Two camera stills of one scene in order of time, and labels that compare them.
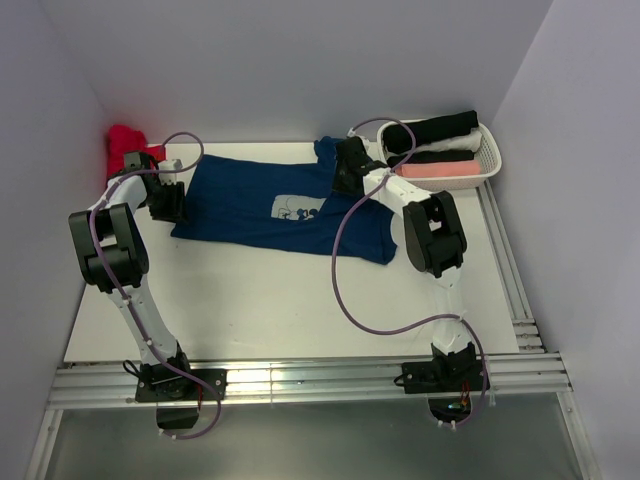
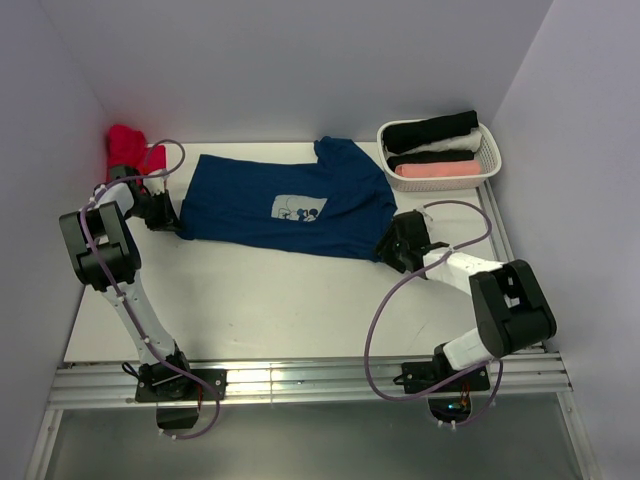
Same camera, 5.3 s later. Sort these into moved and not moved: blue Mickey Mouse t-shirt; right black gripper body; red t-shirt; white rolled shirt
Moved: right black gripper body
Not moved: white rolled shirt; red t-shirt; blue Mickey Mouse t-shirt
